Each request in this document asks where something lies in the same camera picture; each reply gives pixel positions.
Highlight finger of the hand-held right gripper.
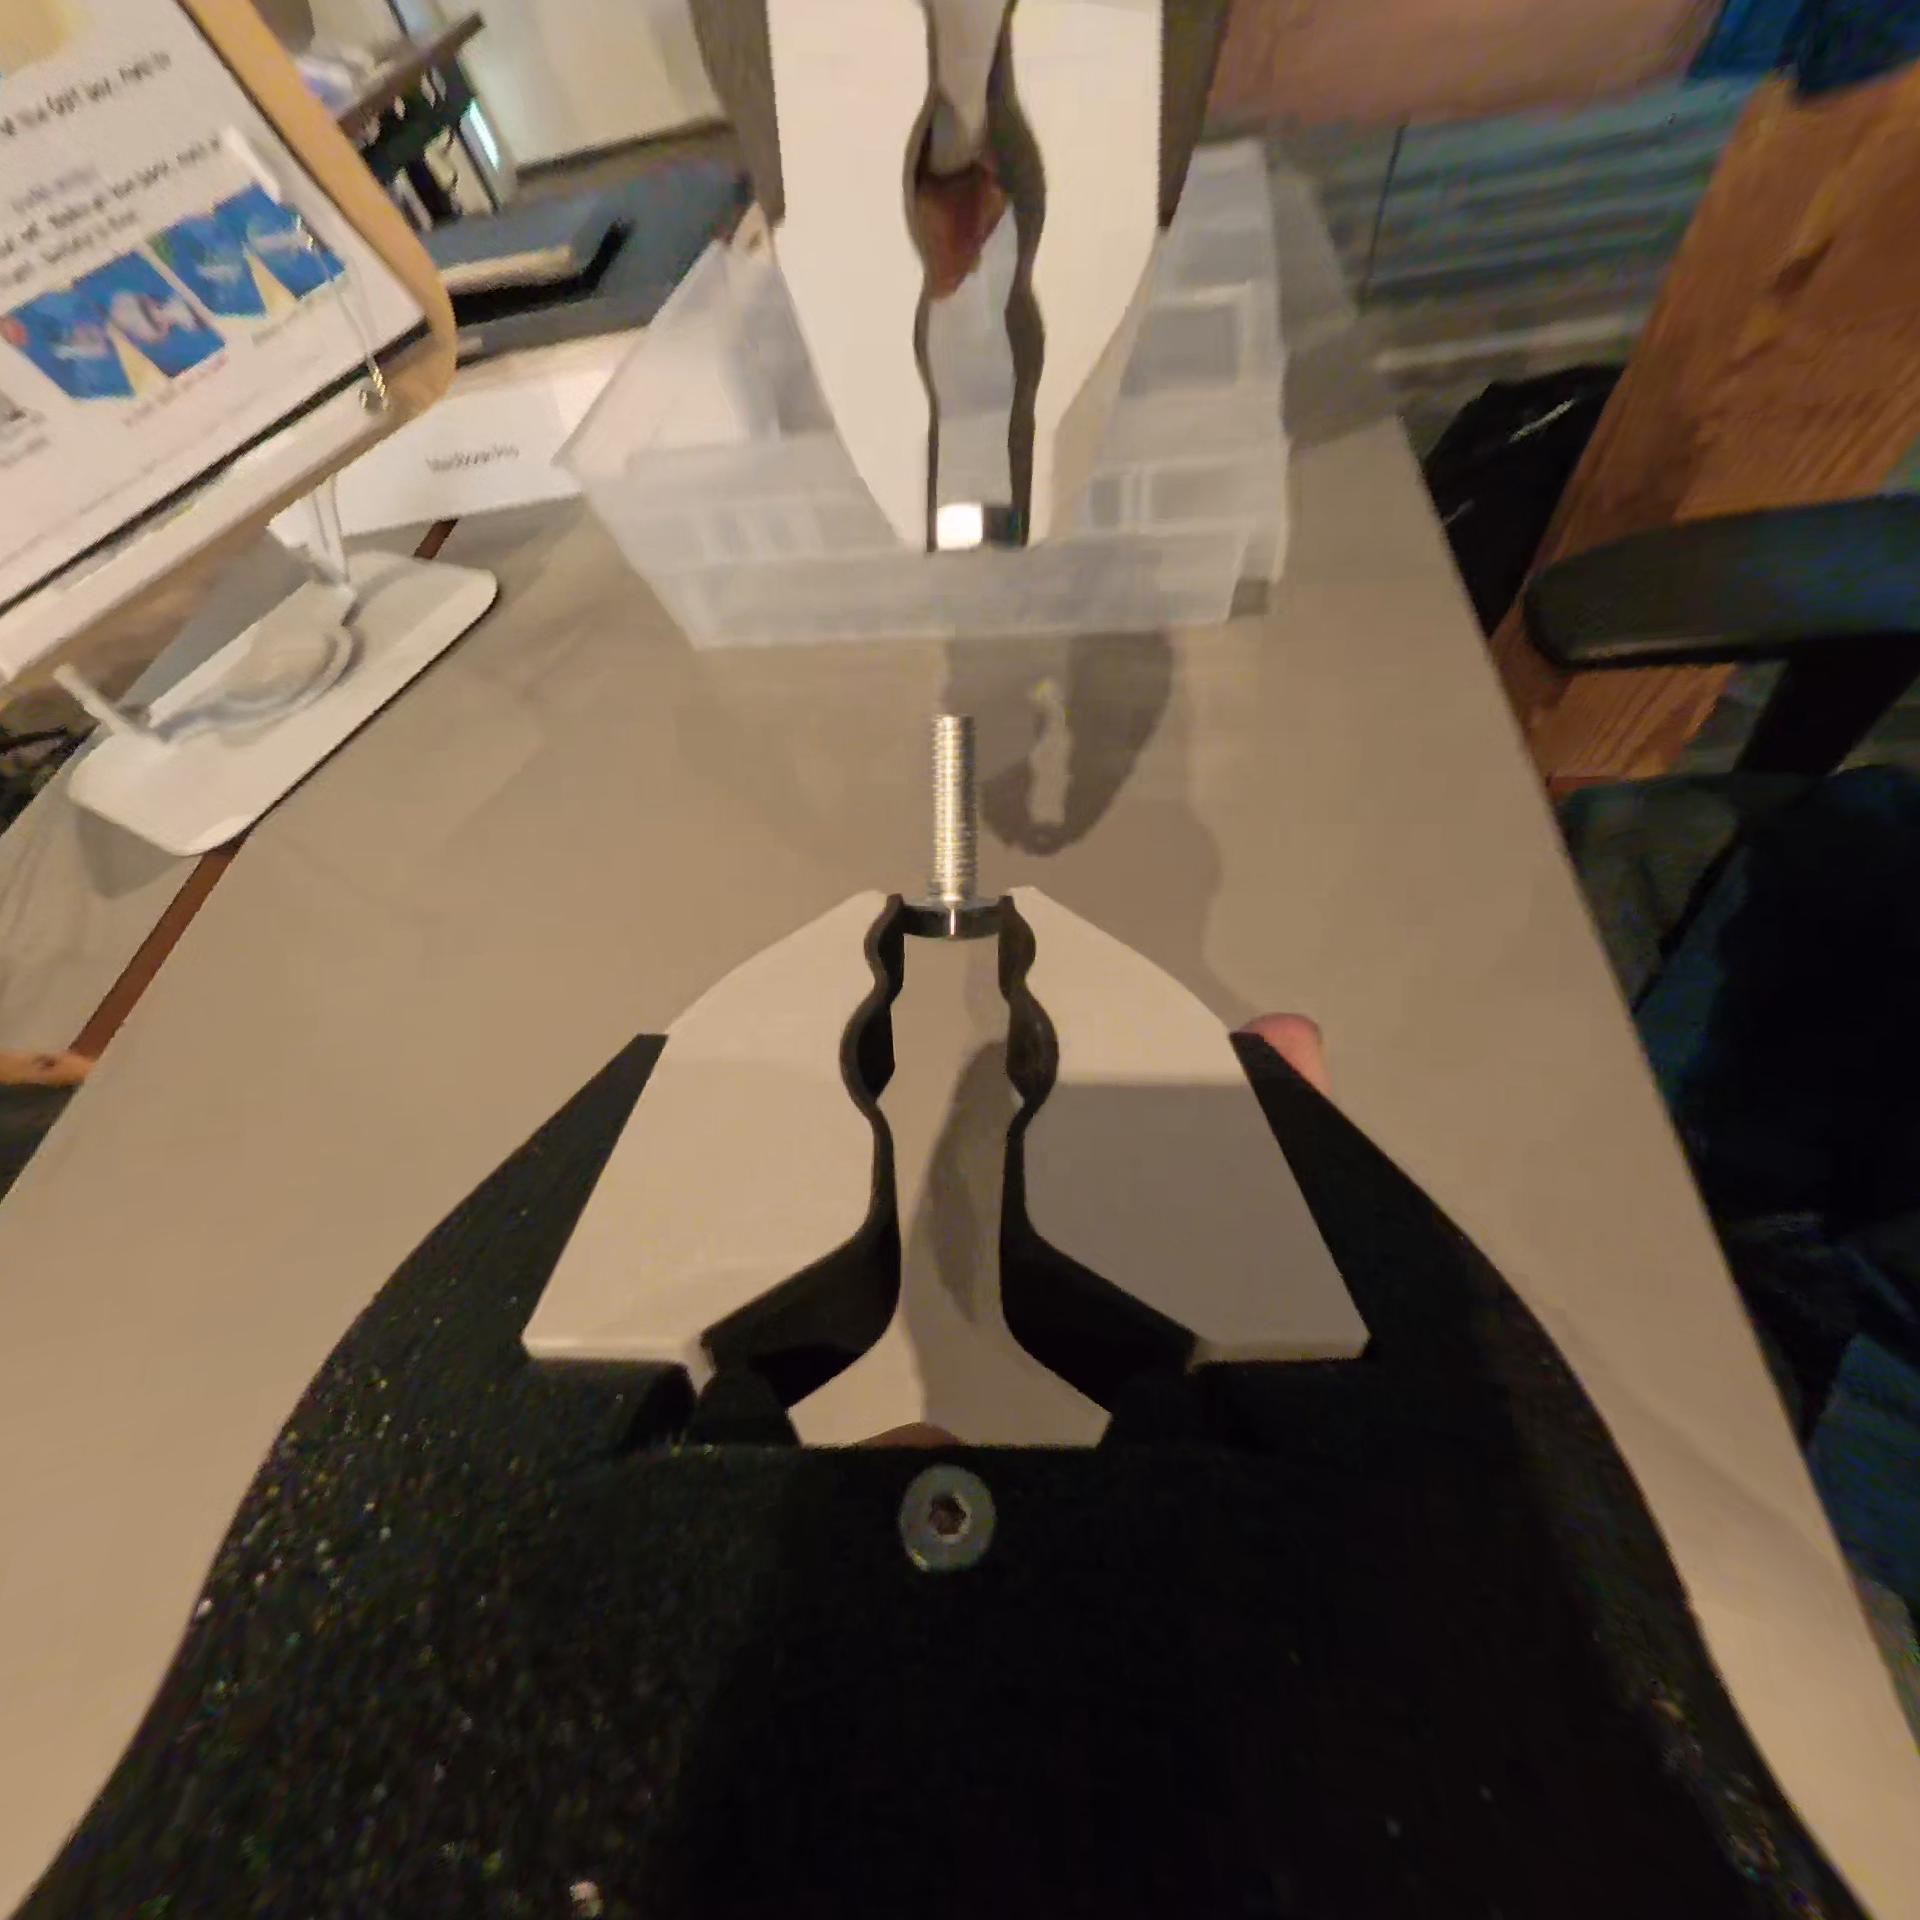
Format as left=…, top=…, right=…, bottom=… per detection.
left=768, top=0, right=944, bottom=553
left=989, top=0, right=1168, bottom=553

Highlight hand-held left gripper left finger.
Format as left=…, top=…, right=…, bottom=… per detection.
left=520, top=889, right=905, bottom=1384

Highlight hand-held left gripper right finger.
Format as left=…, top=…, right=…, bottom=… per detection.
left=1000, top=889, right=1375, bottom=1365

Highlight steel hex bolt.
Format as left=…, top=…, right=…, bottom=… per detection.
left=920, top=716, right=1003, bottom=945

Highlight person's right forearm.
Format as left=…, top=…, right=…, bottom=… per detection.
left=1201, top=0, right=1728, bottom=137

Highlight person's right hand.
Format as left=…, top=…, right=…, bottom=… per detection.
left=915, top=129, right=1009, bottom=299

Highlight person's left hand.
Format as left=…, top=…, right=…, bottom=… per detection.
left=1231, top=1013, right=1334, bottom=1097

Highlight black flat box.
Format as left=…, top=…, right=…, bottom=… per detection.
left=411, top=152, right=753, bottom=362

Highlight silver laptop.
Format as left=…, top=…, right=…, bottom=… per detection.
left=442, top=225, right=634, bottom=294

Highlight long brown desk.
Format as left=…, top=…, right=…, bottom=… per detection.
left=337, top=17, right=489, bottom=226

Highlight clear plastic bin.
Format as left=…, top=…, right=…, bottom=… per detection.
left=555, top=141, right=1297, bottom=650

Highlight white cardboard box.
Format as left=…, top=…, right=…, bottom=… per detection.
left=322, top=322, right=647, bottom=534

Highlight black bag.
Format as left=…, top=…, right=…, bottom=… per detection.
left=1422, top=369, right=1623, bottom=633

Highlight person's grey jeans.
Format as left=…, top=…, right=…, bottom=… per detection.
left=1560, top=766, right=1920, bottom=1249

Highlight printed instruction sheet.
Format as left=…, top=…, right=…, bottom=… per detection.
left=0, top=0, right=426, bottom=564

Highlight person's black office chair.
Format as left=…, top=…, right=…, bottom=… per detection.
left=1523, top=497, right=1920, bottom=781

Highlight light wooden support post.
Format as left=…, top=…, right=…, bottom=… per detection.
left=1493, top=66, right=1920, bottom=784

